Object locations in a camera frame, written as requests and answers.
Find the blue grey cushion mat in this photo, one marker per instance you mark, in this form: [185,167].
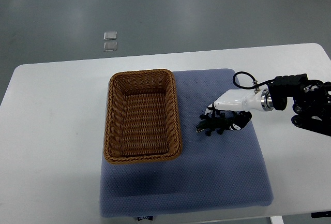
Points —
[212,172]

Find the brown wicker basket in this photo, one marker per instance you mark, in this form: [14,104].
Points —
[142,118]

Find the black table control panel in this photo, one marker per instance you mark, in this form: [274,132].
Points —
[323,214]

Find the white table leg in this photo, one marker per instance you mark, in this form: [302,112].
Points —
[276,220]

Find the dark toy crocodile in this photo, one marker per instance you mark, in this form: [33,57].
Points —
[219,122]

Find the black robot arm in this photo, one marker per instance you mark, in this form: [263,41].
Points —
[311,101]

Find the upper metal floor plate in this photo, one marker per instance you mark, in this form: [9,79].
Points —
[110,35]

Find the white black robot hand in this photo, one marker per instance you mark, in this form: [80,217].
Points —
[241,101]

